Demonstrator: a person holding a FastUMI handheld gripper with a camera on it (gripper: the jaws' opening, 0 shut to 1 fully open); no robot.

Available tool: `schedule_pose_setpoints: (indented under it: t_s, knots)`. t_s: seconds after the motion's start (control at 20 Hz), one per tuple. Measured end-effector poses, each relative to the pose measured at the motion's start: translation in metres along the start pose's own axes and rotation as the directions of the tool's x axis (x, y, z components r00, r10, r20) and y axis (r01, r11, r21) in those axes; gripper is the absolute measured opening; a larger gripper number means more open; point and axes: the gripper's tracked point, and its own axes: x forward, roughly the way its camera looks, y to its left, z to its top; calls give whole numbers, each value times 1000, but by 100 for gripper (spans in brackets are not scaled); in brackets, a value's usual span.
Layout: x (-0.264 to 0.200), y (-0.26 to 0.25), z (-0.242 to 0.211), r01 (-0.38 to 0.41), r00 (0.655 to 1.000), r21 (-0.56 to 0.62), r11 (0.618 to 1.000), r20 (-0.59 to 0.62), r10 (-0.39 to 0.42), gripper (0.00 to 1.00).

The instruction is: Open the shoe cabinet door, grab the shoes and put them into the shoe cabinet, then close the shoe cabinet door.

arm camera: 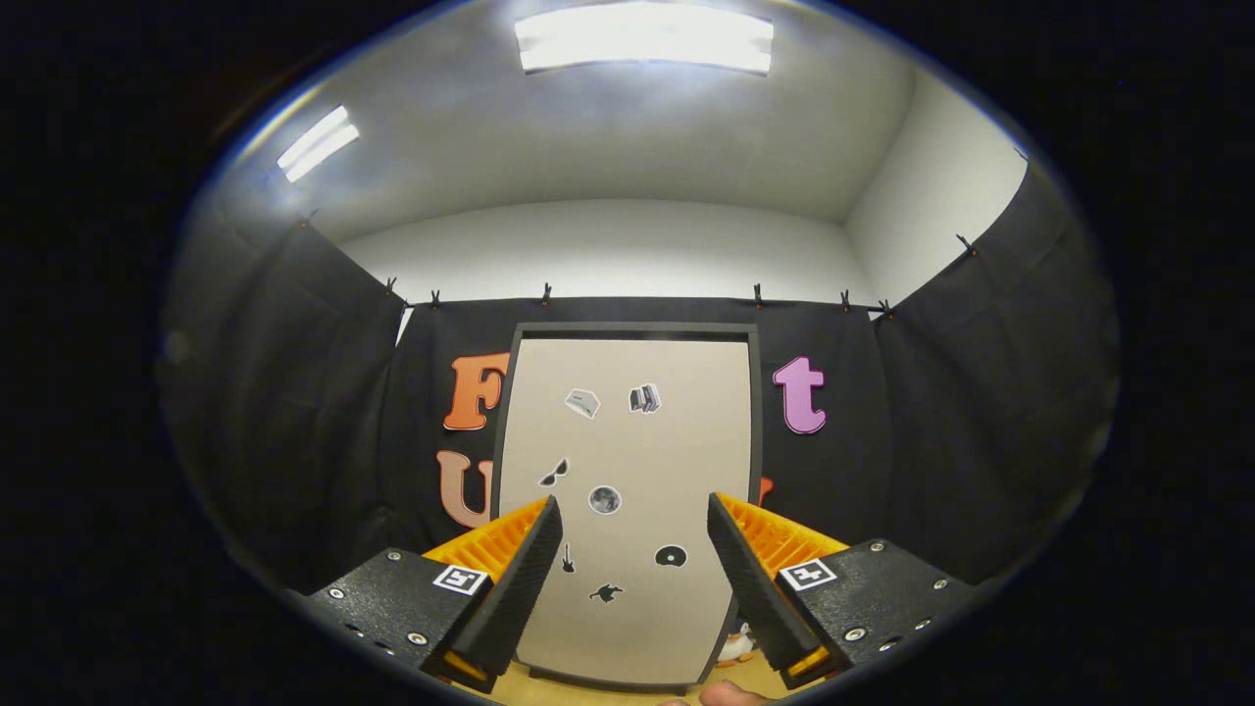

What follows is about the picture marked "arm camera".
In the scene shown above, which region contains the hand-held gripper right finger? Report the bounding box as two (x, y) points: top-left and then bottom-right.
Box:
(706, 490), (986, 689)

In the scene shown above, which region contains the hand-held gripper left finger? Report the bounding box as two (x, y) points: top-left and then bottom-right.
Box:
(289, 495), (565, 695)

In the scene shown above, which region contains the beige shoe cabinet door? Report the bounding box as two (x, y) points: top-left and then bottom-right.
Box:
(500, 338), (754, 687)

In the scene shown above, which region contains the dark grey shoe cabinet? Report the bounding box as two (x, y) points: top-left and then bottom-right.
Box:
(490, 322), (766, 695)

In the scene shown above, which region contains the penguin plush toy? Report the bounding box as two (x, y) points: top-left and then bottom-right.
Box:
(719, 621), (758, 668)

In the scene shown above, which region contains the black backdrop cloth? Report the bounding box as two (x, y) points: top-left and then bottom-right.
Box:
(157, 162), (1124, 599)

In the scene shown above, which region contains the row of black cloth clips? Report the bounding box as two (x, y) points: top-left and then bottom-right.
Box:
(299, 211), (977, 320)

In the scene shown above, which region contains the narrow ceiling light panel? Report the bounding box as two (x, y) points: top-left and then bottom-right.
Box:
(276, 105), (361, 183)

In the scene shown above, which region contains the wide ceiling light panel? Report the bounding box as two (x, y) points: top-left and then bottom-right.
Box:
(515, 2), (776, 76)

